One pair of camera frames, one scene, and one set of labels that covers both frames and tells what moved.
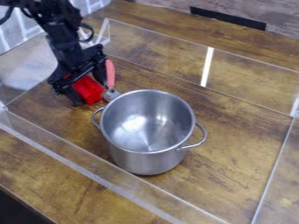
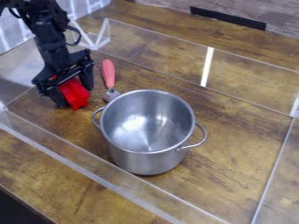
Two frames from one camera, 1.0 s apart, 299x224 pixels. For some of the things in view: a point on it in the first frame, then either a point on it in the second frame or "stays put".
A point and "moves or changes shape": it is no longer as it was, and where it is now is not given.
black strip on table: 261,25 stays put
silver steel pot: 151,128 stays put
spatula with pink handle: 111,93 stays put
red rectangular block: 88,89 moves or changes shape
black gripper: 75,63 to 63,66
